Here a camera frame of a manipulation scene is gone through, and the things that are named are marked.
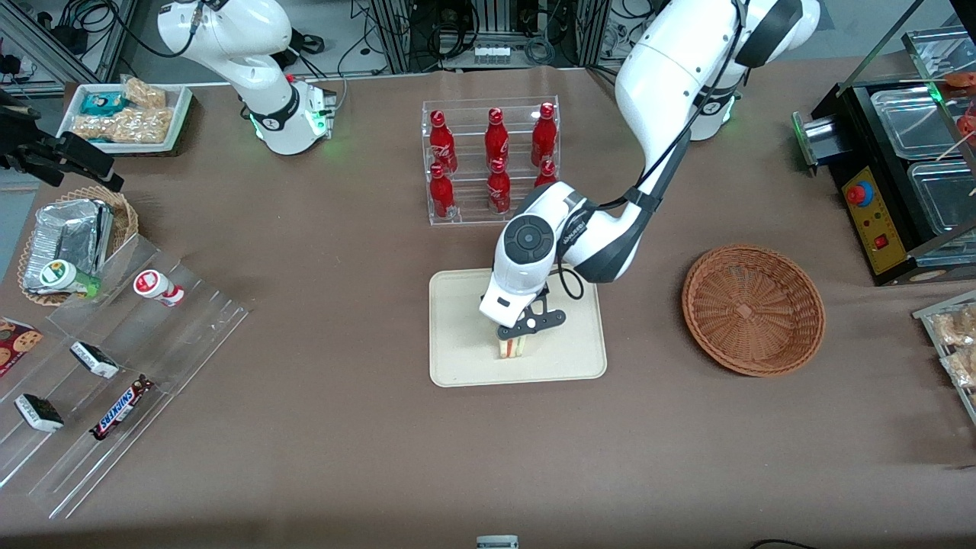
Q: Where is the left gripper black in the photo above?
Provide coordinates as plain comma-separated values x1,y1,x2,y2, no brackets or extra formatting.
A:
497,287,568,341

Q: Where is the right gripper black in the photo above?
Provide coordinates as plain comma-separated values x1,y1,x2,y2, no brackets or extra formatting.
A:
0,105,124,193

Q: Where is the beige rectangular tray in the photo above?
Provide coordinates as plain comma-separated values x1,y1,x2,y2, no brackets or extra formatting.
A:
429,263,608,388

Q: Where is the small paper-lined wicker basket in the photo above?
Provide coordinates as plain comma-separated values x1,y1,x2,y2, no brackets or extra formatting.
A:
17,185,140,307

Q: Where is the white snack tray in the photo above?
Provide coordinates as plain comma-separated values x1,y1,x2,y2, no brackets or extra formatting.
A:
57,82,194,156

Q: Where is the brown round wicker basket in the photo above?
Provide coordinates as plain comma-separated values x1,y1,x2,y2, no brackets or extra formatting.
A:
682,244,827,378

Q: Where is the teal snack packet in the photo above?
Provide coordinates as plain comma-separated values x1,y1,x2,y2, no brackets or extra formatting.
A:
81,91,127,117

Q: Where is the silver foil bag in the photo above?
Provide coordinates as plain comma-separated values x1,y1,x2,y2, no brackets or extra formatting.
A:
23,198,115,294

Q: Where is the large bag of puffed snacks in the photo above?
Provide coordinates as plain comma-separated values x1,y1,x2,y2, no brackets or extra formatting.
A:
71,107,175,145

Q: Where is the small bag of puffed snacks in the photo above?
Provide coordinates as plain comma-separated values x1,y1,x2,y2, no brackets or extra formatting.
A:
122,76,168,109

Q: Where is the red white yogurt bottle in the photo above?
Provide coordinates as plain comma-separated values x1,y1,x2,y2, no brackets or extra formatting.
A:
133,269,185,307

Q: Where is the chocolate chip cookie package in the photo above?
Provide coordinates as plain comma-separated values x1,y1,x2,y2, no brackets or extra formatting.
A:
0,316,44,378

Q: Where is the clear acrylic bottle rack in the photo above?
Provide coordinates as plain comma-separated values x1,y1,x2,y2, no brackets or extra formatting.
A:
422,95,561,226

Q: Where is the black white snack bar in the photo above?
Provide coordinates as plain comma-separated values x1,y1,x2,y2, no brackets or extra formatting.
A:
15,393,66,434
70,341,120,380

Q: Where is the clear acrylic stepped display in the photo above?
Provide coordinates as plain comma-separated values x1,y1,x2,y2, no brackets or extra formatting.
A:
0,233,253,520

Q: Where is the Snickers chocolate bar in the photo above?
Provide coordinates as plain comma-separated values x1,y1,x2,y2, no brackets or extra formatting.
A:
90,375,156,441

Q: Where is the black food warmer machine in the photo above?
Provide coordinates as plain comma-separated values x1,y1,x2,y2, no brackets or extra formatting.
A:
791,27,976,287

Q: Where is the clear bag of rice crackers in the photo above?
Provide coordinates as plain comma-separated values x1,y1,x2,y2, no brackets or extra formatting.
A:
942,347,976,391
933,305,976,348

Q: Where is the steel food pan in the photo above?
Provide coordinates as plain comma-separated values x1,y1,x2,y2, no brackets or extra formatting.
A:
871,88,955,161
907,160,976,239

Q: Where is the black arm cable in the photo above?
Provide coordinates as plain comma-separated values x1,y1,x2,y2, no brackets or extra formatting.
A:
559,0,752,300

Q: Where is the aluminium equipment frame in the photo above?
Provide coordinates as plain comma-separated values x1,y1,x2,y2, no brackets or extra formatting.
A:
370,0,611,74

